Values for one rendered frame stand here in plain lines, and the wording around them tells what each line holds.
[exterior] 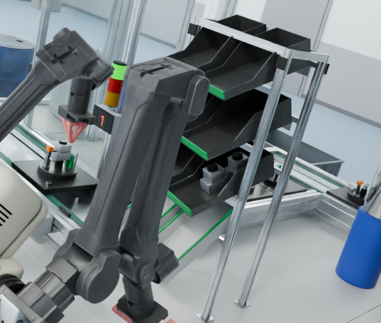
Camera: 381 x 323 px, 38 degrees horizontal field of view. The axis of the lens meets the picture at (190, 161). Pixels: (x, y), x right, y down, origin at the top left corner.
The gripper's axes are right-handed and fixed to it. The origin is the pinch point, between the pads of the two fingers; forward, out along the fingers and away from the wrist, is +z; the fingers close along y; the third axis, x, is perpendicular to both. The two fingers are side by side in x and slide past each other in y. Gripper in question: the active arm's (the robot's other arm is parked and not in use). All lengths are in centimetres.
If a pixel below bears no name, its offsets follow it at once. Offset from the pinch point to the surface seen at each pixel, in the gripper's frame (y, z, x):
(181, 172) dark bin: -29.3, -1.7, -17.6
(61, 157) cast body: 29.1, 19.8, -17.9
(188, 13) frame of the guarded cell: 87, -29, -120
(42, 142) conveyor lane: 63, 29, -31
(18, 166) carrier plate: 38.4, 26.7, -7.0
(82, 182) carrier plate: 21.5, 26.8, -23.4
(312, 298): -57, 38, -67
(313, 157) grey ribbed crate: 58, 50, -243
